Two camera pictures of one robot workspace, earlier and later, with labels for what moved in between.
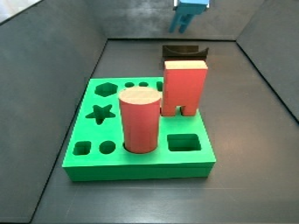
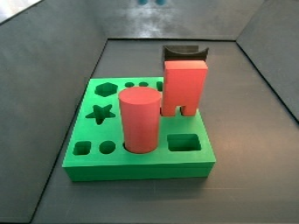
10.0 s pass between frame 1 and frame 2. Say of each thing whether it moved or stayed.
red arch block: stayed
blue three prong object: moved
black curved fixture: stayed
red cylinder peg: stayed
